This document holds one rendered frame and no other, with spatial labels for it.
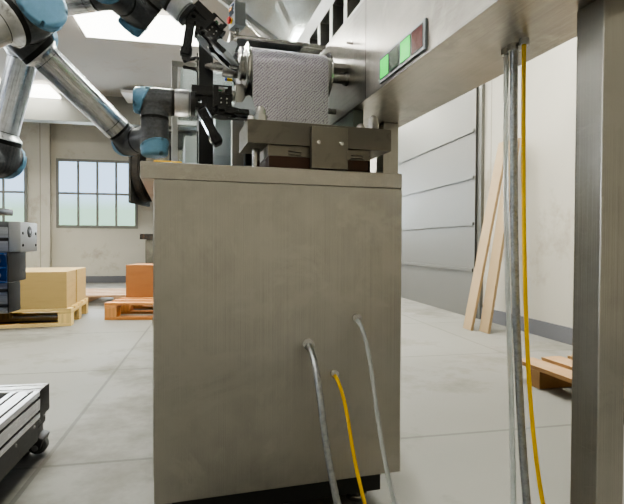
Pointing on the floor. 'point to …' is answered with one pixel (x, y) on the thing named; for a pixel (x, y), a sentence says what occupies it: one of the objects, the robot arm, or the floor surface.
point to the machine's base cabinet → (272, 339)
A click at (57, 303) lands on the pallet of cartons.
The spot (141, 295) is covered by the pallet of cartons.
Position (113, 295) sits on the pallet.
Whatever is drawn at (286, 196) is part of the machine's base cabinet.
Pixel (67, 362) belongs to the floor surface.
